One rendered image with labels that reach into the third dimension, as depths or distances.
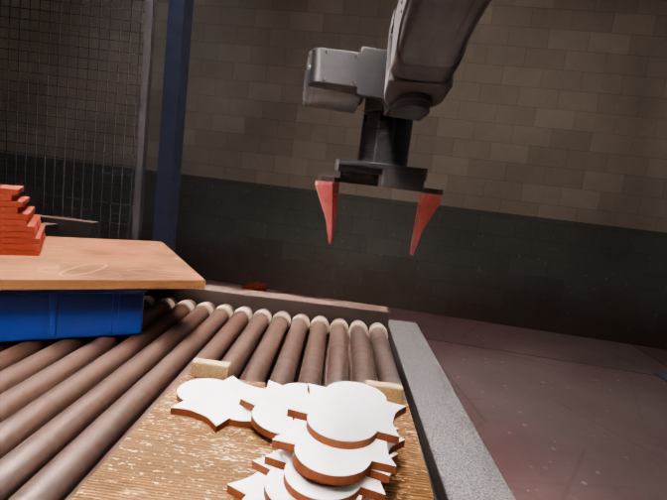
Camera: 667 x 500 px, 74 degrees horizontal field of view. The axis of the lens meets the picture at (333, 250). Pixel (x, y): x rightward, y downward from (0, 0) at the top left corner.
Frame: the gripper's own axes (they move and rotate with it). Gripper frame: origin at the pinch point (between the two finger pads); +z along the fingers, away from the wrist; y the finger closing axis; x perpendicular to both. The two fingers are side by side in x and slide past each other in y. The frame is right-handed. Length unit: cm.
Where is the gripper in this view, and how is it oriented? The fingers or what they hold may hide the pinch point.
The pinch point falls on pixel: (371, 242)
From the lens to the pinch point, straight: 52.9
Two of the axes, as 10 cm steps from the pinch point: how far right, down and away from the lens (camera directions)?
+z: -1.2, 9.8, 1.5
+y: -9.8, -1.4, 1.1
